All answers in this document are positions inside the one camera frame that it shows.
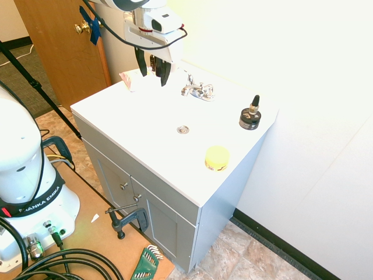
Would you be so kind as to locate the pink white cloth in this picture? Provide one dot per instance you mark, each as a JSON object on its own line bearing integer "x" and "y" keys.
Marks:
{"x": 129, "y": 80}

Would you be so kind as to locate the black jar with dropper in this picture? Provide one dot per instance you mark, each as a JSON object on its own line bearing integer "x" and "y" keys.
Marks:
{"x": 250, "y": 116}

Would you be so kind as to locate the chrome sink faucet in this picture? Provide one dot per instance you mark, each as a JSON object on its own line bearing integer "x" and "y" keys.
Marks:
{"x": 198, "y": 89}

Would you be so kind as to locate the grey vanity cabinet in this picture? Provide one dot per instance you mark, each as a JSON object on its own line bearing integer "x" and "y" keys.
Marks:
{"x": 163, "y": 204}

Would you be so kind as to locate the chrome sink drain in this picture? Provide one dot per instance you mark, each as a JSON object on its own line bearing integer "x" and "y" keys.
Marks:
{"x": 183, "y": 129}

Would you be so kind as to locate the black camera tripod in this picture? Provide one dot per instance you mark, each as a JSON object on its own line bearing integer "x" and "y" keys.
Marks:
{"x": 35, "y": 84}

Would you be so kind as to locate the yellow round jar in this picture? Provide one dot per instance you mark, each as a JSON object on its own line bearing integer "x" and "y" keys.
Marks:
{"x": 217, "y": 159}

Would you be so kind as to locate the blue tape strip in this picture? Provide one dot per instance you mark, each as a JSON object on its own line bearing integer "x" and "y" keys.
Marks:
{"x": 91, "y": 24}

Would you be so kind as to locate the black C-clamp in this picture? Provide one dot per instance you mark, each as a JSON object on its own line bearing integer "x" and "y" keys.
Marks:
{"x": 128, "y": 220}

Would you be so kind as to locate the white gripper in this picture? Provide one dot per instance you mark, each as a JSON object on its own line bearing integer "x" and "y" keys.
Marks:
{"x": 148, "y": 41}

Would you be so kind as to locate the brown wooden base board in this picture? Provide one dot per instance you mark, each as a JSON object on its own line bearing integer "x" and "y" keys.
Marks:
{"x": 96, "y": 221}

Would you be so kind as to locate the brown wooden door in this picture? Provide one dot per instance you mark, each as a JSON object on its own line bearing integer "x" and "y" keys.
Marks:
{"x": 64, "y": 49}

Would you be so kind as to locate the brass door knob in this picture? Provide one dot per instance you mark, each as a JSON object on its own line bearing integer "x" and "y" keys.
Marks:
{"x": 82, "y": 28}

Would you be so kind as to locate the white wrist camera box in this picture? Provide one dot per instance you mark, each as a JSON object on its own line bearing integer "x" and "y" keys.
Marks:
{"x": 161, "y": 21}

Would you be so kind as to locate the metal cabinet knob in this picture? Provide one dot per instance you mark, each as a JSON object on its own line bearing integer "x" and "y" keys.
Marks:
{"x": 124, "y": 185}
{"x": 137, "y": 198}

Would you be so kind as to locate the green hex key set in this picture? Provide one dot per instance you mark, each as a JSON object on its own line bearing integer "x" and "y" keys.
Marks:
{"x": 147, "y": 262}

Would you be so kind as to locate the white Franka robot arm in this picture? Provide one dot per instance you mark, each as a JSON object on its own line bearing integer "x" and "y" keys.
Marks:
{"x": 21, "y": 163}

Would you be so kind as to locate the white sink countertop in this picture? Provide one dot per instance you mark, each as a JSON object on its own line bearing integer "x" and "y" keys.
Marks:
{"x": 175, "y": 128}

